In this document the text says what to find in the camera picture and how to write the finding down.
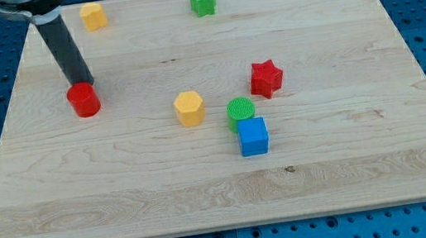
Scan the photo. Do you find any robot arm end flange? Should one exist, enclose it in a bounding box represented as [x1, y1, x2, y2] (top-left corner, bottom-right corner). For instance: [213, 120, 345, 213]
[0, 0, 64, 26]

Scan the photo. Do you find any red star block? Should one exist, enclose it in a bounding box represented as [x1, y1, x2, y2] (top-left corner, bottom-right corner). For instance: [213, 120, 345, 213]
[250, 59, 284, 99]

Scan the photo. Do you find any green star block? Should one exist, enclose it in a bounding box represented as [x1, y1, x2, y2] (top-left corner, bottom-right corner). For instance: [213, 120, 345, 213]
[189, 0, 217, 17]

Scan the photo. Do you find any wooden board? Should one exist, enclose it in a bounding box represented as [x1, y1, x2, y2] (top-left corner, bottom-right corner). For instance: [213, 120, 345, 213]
[0, 0, 426, 238]

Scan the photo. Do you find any yellow hexagon block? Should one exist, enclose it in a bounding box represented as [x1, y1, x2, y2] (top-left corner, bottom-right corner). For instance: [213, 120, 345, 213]
[173, 90, 206, 127]

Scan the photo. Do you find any green cylinder block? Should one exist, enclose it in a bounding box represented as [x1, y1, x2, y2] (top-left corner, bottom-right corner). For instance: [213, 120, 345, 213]
[226, 97, 256, 133]

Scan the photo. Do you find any blue cube block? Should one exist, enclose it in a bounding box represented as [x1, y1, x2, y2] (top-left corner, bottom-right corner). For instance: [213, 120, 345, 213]
[237, 117, 270, 157]

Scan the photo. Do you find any red cylinder block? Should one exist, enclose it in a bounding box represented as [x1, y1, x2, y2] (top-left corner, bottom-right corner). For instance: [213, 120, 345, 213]
[66, 82, 101, 118]

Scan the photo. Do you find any yellow heart block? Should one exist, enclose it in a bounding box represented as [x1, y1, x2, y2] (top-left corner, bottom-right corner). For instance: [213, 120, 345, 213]
[79, 2, 108, 32]

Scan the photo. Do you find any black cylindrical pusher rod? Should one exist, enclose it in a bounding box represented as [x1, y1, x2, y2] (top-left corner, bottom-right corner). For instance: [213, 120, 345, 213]
[36, 16, 94, 85]

